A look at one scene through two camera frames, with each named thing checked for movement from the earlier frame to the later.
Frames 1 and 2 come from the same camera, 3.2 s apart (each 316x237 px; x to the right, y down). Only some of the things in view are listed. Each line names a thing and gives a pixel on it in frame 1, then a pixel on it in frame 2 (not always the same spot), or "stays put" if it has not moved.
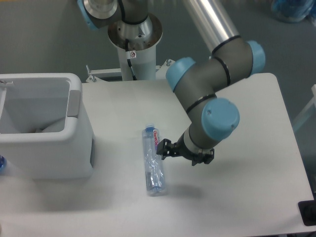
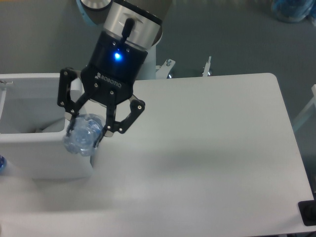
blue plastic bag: x=294 y=11 stays put
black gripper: x=165 y=147 → x=109 y=76
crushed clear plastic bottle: x=155 y=178 → x=84 y=134
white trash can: x=44 y=130 stays put
